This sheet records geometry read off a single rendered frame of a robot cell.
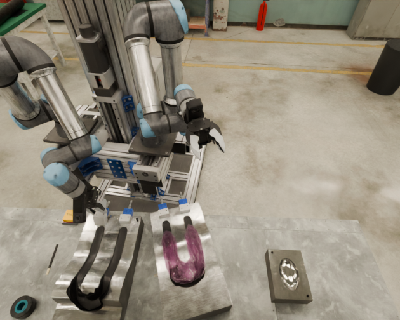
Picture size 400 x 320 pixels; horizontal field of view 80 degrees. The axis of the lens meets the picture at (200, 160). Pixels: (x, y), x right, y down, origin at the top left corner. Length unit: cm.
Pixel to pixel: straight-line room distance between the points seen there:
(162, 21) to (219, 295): 104
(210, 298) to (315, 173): 199
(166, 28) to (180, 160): 152
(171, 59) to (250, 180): 169
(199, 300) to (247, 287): 24
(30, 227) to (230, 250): 102
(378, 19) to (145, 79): 552
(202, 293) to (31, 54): 106
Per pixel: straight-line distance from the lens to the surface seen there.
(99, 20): 127
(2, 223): 164
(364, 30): 611
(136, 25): 99
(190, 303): 105
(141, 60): 96
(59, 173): 96
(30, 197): 283
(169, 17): 100
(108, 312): 115
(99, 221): 123
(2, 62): 107
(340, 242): 141
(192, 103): 69
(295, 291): 116
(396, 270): 253
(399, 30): 640
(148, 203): 207
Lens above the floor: 194
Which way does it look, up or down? 48 degrees down
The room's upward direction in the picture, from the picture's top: straight up
